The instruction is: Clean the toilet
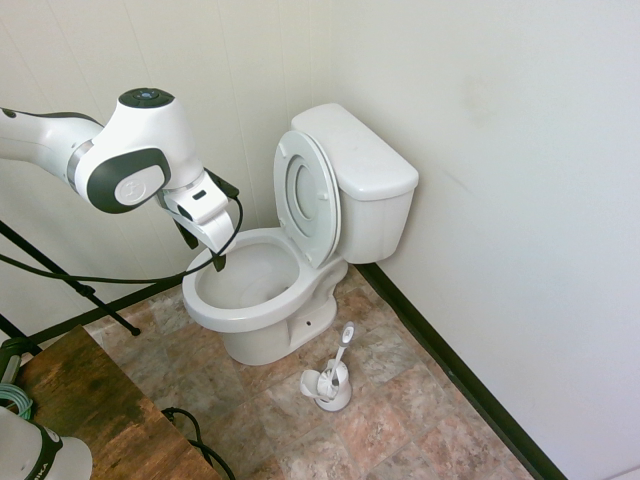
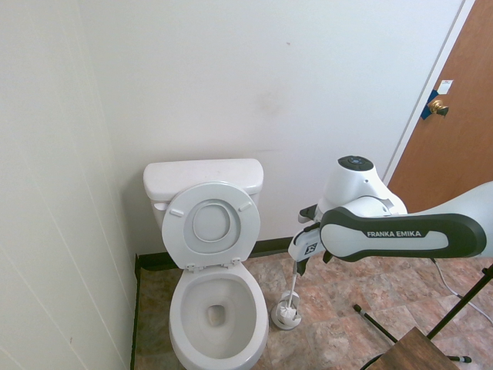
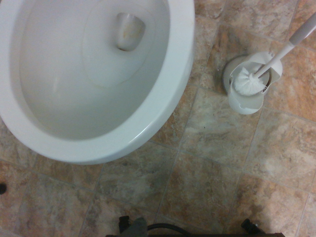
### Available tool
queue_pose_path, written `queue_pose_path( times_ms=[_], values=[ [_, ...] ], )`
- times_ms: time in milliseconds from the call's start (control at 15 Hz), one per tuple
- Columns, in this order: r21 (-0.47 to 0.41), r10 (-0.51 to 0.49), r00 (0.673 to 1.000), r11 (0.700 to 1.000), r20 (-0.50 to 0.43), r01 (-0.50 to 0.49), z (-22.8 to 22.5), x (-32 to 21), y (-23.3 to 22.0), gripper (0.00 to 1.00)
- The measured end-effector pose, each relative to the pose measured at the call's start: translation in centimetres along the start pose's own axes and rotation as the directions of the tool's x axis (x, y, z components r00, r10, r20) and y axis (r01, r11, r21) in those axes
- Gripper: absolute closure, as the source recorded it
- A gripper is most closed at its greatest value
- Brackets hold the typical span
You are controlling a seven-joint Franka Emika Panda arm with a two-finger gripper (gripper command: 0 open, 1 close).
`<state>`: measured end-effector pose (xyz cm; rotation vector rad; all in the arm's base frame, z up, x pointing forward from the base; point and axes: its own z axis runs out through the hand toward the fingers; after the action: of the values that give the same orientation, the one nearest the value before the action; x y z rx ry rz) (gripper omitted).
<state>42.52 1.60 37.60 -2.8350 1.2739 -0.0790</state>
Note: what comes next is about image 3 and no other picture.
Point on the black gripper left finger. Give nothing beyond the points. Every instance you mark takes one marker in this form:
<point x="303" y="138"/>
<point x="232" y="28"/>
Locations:
<point x="124" y="223"/>

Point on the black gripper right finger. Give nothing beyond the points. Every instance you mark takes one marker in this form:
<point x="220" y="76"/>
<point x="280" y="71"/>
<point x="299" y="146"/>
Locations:
<point x="248" y="225"/>

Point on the white toilet brush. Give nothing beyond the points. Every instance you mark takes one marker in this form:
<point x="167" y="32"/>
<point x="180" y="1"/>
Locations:
<point x="247" y="81"/>

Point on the white toilet bowl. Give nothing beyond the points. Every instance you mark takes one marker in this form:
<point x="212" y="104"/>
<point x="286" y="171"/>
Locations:
<point x="160" y="111"/>

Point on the white toilet brush holder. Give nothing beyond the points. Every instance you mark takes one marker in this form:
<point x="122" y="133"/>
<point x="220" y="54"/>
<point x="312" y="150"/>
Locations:
<point x="243" y="105"/>

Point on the black round tripod foot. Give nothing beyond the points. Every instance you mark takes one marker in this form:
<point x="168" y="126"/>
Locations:
<point x="2" y="188"/>

